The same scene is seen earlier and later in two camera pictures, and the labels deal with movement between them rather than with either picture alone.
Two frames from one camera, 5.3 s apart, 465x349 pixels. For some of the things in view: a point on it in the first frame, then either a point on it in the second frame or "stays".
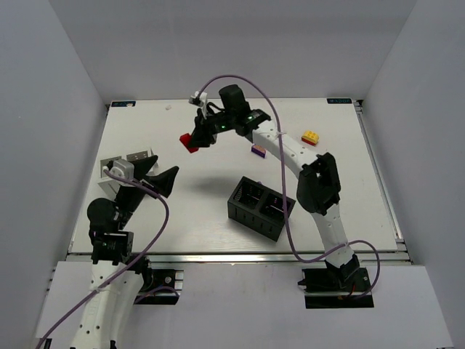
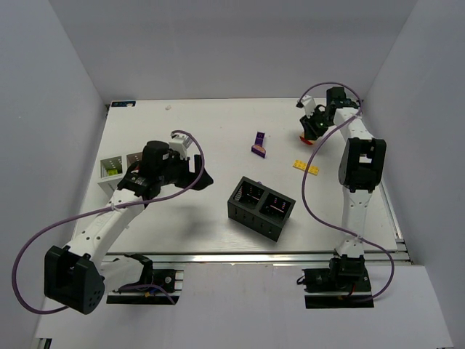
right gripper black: [208, 128] -> [310, 128]
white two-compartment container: [110, 185] stays
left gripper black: [144, 182] -> [189, 171]
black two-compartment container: [259, 208] stays
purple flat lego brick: [259, 150] stays
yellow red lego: [310, 137] stays
